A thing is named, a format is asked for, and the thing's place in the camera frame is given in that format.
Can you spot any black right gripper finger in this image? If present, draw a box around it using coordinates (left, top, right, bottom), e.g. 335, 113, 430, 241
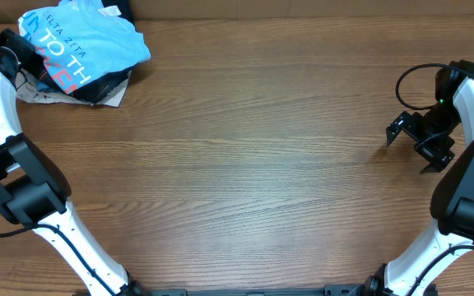
421, 162, 445, 173
385, 111, 410, 146

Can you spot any light blue printed t-shirt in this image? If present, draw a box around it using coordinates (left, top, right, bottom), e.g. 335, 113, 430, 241
18, 0, 151, 95

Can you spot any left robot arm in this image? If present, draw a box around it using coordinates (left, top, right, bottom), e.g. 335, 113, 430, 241
0, 30, 147, 296

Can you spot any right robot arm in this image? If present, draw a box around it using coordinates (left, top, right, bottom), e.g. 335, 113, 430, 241
352, 60, 474, 295

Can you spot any dark patterned folded garment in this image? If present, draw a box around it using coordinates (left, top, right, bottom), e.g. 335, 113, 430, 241
25, 65, 132, 104

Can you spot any beige folded garment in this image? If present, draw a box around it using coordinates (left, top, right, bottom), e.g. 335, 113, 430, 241
15, 70, 131, 108

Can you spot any black folded shirt on pile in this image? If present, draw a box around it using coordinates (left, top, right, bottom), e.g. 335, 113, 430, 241
100, 0, 135, 25

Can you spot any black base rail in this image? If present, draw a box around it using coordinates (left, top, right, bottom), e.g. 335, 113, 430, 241
148, 284, 374, 296

